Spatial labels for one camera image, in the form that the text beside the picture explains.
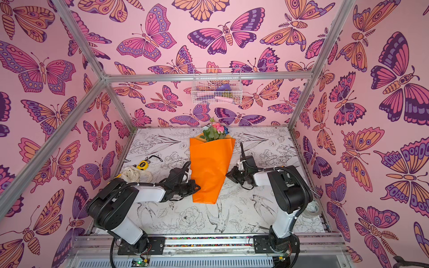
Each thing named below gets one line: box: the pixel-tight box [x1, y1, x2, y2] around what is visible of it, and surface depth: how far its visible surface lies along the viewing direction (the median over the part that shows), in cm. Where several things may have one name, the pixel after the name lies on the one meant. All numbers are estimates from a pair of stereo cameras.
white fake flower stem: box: [199, 124, 211, 142], surface depth 114 cm
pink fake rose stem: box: [212, 122, 226, 141], surface depth 112 cm
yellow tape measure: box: [136, 160, 150, 171], surface depth 101 cm
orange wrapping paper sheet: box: [189, 132, 236, 205], surface depth 100 cm
